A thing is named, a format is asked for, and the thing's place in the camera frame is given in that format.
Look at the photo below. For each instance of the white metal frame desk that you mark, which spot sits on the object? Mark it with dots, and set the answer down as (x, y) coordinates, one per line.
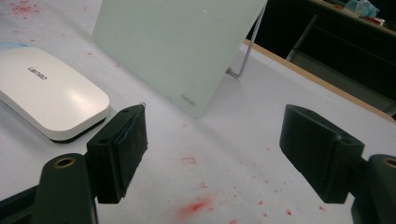
(342, 46)

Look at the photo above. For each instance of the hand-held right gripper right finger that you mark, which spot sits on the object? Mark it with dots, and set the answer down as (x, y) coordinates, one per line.
(317, 155)

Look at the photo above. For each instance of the teal packet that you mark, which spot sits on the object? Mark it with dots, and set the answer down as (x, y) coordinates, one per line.
(362, 7)

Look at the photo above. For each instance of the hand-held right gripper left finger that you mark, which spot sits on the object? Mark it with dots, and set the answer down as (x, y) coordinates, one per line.
(120, 155)

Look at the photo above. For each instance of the white board eraser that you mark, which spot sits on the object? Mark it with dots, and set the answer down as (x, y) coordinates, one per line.
(49, 93)

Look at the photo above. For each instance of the pale glass whiteboard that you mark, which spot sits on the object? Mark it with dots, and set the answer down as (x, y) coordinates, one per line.
(174, 46)

